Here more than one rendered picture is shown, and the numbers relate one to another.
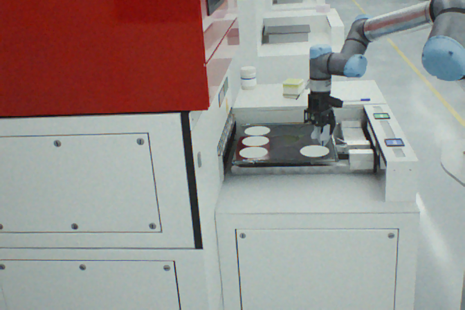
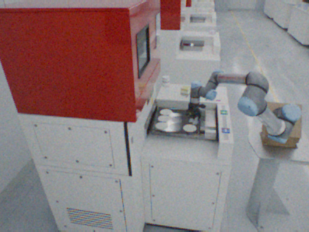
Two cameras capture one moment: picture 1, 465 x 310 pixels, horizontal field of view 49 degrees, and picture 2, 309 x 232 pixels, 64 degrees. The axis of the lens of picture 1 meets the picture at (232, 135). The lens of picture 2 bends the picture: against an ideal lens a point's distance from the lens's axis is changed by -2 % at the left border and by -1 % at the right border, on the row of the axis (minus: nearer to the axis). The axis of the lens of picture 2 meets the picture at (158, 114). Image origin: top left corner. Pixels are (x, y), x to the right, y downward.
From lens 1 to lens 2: 0.36 m
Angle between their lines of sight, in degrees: 10
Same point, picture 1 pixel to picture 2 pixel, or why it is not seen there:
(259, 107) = (168, 100)
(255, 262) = (157, 177)
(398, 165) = (224, 144)
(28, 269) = (57, 174)
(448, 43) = (248, 102)
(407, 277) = (222, 190)
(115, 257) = (94, 174)
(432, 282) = (241, 179)
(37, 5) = (60, 72)
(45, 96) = (64, 109)
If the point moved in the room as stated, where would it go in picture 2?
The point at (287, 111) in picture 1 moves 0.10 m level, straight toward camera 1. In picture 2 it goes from (181, 103) to (180, 108)
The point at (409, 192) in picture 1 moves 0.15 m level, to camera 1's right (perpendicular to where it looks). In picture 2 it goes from (228, 156) to (251, 156)
